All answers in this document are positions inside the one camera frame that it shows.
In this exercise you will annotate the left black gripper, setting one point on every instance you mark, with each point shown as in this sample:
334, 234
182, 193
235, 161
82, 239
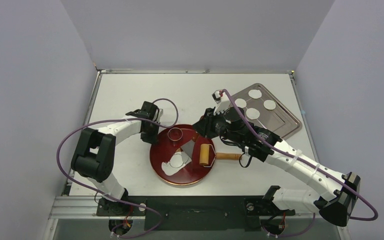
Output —
153, 139

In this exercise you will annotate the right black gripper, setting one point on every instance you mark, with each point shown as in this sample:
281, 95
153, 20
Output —
206, 122

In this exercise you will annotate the wooden dough roller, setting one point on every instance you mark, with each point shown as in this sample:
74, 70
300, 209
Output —
208, 156

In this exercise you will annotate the round red lacquer tray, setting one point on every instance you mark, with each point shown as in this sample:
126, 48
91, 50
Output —
169, 142

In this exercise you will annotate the white dough piece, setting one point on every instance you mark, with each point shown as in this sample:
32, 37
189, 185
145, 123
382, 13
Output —
169, 170

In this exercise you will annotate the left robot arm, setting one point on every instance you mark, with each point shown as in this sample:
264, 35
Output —
94, 155

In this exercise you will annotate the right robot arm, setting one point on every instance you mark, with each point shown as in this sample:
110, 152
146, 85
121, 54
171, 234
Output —
332, 194

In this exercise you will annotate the white dumpling wrapper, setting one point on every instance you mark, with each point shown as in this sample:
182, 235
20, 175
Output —
255, 94
269, 105
252, 113
241, 103

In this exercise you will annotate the round cut dough wrapper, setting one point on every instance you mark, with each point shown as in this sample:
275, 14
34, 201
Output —
179, 160

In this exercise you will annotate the rectangular steel tray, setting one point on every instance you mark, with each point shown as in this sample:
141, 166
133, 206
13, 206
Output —
281, 120

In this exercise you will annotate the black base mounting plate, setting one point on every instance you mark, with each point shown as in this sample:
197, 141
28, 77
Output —
211, 224

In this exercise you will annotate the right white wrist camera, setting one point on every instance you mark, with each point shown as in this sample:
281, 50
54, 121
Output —
223, 100

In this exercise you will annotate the aluminium frame rail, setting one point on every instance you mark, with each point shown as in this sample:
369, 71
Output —
169, 207

